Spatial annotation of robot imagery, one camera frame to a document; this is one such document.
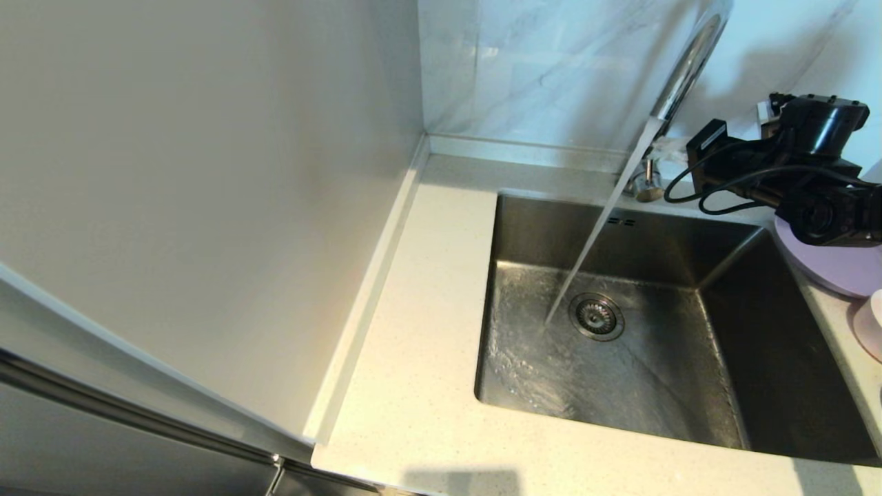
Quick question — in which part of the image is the chrome gooseneck kitchen faucet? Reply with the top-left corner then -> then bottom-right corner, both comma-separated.
624,0 -> 732,205

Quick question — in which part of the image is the purple plastic plate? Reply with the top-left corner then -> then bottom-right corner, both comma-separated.
773,214 -> 882,298

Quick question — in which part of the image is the stainless steel sink basin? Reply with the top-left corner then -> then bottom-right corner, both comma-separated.
474,193 -> 879,464

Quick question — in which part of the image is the running water stream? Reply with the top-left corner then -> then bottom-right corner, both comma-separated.
543,117 -> 664,329

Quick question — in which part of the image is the round metal drain strainer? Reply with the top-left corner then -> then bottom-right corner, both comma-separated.
568,293 -> 626,342

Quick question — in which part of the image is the pink plastic cup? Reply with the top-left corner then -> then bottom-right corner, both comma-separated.
853,289 -> 882,363

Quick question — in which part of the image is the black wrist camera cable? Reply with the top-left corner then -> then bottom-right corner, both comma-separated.
664,134 -> 882,216

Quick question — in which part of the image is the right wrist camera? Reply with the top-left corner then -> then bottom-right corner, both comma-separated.
757,93 -> 788,129

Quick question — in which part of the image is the chrome refrigerator door handle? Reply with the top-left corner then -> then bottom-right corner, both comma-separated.
0,348 -> 287,496

